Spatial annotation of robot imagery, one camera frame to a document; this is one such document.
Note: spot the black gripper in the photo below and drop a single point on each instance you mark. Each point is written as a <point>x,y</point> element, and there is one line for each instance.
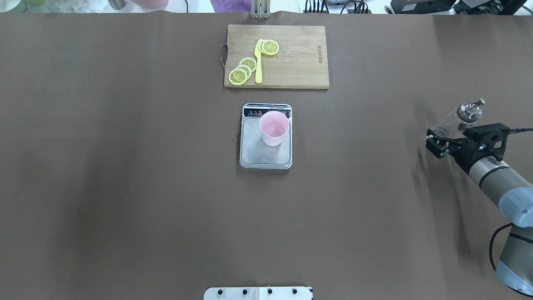
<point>461,152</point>

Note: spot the clear glass sauce bottle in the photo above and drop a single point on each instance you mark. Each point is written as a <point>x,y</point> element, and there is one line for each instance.
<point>459,120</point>

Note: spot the pink plastic cup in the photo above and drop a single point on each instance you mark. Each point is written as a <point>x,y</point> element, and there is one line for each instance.
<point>274,125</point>

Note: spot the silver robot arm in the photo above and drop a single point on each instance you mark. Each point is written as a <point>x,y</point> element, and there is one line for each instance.
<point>511,247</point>

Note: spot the silver digital kitchen scale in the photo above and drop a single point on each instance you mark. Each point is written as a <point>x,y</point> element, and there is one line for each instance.
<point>253,152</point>

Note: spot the bamboo cutting board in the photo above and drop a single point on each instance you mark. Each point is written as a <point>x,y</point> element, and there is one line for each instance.
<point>301,62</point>

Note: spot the yellow plastic knife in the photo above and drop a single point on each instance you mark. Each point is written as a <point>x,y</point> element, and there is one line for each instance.
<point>258,56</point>

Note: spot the lemon slice near blade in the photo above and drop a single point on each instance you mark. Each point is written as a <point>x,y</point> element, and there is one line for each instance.
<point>268,47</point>

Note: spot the lemon slice two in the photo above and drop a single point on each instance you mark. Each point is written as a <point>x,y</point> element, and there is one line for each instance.
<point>247,71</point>

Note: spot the lemon slice three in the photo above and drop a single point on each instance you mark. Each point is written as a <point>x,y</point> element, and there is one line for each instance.
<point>236,77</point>

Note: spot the purple cloth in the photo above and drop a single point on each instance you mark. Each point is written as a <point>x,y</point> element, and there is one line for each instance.
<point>221,6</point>

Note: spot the pink bowl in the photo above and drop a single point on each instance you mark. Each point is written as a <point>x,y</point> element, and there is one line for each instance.
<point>150,4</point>

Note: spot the aluminium frame post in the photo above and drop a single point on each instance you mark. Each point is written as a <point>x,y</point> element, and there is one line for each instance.
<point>260,9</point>

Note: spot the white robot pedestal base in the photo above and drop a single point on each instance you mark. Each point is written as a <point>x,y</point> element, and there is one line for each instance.
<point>259,293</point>

